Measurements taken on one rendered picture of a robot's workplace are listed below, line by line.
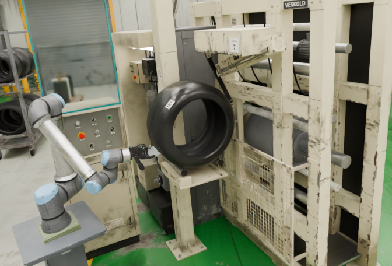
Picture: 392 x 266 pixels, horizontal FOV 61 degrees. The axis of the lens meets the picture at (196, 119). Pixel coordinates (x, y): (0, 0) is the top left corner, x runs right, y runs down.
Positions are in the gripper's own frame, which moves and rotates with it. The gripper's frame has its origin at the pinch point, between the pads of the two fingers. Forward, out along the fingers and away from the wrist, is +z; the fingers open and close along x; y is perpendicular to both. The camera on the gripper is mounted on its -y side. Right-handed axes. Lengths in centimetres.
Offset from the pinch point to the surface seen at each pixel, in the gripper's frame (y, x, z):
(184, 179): -15.3, -11.2, 13.6
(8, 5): 150, 1026, -118
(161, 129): 20.1, -10.1, -2.0
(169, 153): 4.2, -11.0, 3.0
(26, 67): 19, 412, -77
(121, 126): 4, 64, -9
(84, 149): -13, 63, -39
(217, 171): -17.1, -4.2, 42.9
